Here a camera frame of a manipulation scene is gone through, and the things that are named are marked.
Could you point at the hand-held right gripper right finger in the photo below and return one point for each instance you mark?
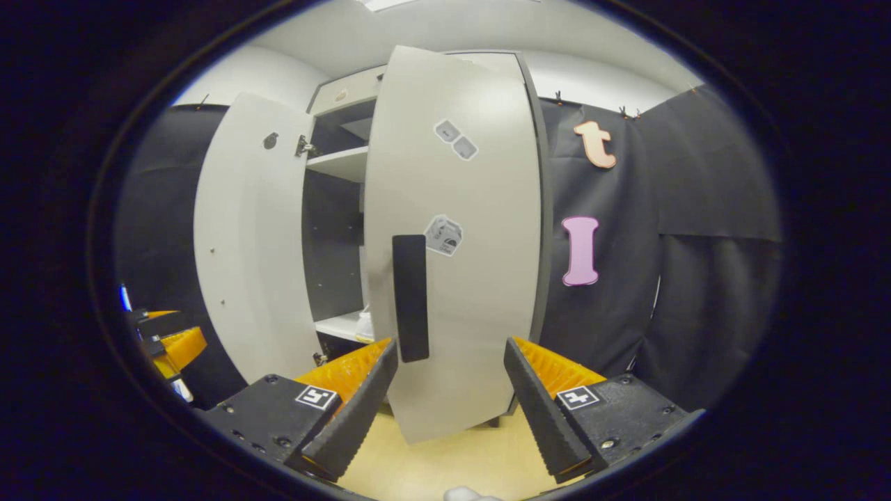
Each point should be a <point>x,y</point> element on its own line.
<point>546,417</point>

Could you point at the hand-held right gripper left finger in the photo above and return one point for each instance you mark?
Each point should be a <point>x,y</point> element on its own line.
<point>351,417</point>

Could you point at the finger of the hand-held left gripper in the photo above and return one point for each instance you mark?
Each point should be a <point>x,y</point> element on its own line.
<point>182,344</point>
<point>161,324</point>

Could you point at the white canvas shoe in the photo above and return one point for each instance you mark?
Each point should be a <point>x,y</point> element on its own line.
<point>365,325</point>

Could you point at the grey shoe cabinet door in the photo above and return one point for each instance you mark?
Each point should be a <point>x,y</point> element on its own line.
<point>466,313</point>
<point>254,243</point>

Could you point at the grey shoe cabinet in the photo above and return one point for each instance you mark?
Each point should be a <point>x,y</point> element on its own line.
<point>334,223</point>

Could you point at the metal door hinge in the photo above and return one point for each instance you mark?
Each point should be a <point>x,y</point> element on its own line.
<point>305,146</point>
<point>320,359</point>

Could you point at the white cabinet shelf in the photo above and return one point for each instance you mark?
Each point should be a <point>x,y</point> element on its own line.
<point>342,163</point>
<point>341,325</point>

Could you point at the grey cabinet drawer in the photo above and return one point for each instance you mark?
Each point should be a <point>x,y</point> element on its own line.
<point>348,89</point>

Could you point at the black backdrop cloth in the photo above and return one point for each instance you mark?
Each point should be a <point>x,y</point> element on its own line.
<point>163,223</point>
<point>696,278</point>

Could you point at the ceiling light panel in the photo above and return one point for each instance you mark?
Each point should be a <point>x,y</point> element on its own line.
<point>386,3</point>

